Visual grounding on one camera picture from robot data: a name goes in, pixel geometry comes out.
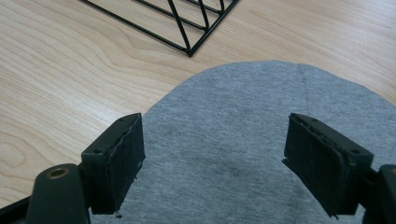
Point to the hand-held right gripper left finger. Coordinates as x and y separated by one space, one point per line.
109 174

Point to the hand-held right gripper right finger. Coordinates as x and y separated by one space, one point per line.
320 168

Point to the grey beanie hat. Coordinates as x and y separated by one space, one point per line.
218 140

